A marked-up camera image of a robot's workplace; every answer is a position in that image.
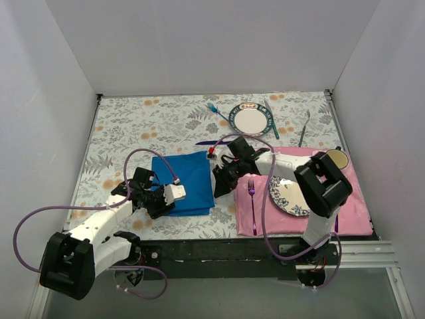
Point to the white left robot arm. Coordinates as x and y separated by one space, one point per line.
72 260

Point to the aluminium frame rail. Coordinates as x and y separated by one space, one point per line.
366 283

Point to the purple knife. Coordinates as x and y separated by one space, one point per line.
211 143

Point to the white plate teal rim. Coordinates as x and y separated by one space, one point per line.
250 118

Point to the purple metallic spoon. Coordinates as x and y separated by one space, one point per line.
337 224

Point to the cream ceramic mug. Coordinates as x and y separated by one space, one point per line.
339 157

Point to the blue satin napkin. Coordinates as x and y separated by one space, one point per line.
194 172

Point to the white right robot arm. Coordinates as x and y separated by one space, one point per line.
323 185

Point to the pink floral placemat cloth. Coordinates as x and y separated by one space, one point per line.
353 216

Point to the floral tablecloth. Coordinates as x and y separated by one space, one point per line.
126 129

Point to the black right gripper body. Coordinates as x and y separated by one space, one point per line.
226 175

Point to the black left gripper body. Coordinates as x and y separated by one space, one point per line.
159 206

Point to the teal handled knife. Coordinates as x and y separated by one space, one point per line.
275 130

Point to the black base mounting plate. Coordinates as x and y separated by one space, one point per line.
215 258

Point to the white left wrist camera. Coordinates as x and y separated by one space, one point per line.
174 193

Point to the blue floral dinner plate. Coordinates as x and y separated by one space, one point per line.
287 196

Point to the blue fork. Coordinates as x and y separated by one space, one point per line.
215 110

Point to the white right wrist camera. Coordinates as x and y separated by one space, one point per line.
215 154

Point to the purple metallic fork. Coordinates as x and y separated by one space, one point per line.
251 192

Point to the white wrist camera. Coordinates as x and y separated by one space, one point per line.
174 193
215 154

